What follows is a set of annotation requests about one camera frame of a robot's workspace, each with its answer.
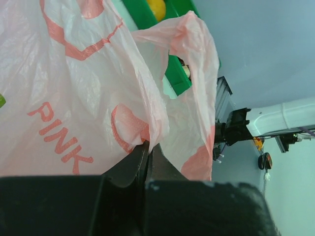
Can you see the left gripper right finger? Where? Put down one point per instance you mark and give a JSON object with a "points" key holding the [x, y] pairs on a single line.
{"points": [[160, 168]]}

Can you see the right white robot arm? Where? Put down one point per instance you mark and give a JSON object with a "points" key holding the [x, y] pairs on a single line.
{"points": [[288, 122]]}

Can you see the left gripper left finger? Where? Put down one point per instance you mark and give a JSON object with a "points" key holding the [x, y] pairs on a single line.
{"points": [[126, 171]]}

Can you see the pink plastic bag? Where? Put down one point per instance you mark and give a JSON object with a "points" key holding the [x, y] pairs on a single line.
{"points": [[82, 90]]}

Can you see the fake yellow lemon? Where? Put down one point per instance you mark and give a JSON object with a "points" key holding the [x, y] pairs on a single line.
{"points": [[158, 8]]}

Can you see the aluminium front rail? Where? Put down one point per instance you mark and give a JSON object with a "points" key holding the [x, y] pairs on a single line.
{"points": [[224, 105]]}

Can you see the fake garlic bulb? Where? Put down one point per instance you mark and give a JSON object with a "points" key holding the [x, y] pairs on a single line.
{"points": [[187, 71]]}

